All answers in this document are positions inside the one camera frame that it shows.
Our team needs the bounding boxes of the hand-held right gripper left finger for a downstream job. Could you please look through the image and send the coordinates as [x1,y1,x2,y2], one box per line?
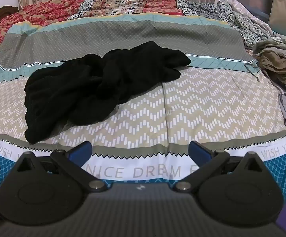
[15,141,107,193]

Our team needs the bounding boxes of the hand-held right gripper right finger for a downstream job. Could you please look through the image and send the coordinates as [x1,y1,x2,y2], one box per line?
[174,141,269,193]

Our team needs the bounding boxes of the black pants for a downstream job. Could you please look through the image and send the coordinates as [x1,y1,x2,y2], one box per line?
[24,41,192,144]

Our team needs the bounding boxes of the striped zigzag bed cover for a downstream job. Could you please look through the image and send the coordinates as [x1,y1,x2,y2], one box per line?
[0,12,286,203]

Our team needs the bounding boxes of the olive crumpled clothes pile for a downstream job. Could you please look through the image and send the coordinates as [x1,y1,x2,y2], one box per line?
[253,33,286,84]

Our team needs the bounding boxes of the red patchwork quilt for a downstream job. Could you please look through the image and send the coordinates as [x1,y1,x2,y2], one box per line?
[0,0,273,54]

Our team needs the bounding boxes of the pale patterned sheet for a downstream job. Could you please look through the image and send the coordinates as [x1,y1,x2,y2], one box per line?
[228,0,274,34]

